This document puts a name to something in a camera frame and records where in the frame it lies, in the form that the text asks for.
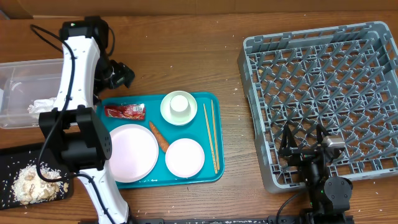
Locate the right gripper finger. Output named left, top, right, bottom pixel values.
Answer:
left=316, top=123, right=330, bottom=144
left=280, top=124, right=298, bottom=149

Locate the red snack wrapper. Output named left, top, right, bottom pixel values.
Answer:
left=104, top=103, right=146, bottom=121

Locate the white tissue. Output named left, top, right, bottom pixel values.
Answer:
left=27, top=98, right=56, bottom=113

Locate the large white plate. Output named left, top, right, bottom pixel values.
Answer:
left=109, top=124, right=159, bottom=183

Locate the rice and peanut pile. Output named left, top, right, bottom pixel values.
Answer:
left=11, top=164, right=70, bottom=205

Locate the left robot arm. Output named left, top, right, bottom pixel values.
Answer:
left=39, top=16, right=137, bottom=223

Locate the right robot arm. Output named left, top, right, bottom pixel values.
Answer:
left=275, top=124, right=354, bottom=224

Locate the grey dishwasher rack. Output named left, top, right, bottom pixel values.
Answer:
left=238, top=21, right=397, bottom=194

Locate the white saucer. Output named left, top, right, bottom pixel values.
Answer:
left=160, top=91, right=198, bottom=126

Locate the white cup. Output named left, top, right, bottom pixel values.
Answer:
left=170, top=95, right=190, bottom=114

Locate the teal plastic tray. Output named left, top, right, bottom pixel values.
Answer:
left=96, top=92, right=225, bottom=189

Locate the orange carrot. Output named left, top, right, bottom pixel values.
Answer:
left=149, top=121, right=169, bottom=153

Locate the left wooden chopstick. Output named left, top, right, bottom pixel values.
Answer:
left=203, top=104, right=218, bottom=174

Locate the wooden chopstick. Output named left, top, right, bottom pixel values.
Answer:
left=211, top=100, right=220, bottom=172
left=203, top=104, right=218, bottom=174

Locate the right wooden chopstick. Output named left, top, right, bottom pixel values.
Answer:
left=211, top=100, right=220, bottom=172

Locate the clear plastic bin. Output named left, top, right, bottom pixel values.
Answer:
left=0, top=58, right=99, bottom=129

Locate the small white plate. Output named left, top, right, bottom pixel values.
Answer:
left=165, top=138, right=205, bottom=178

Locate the black tray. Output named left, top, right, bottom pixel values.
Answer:
left=1, top=143, right=68, bottom=210

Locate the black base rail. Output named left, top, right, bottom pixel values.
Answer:
left=137, top=215, right=354, bottom=224

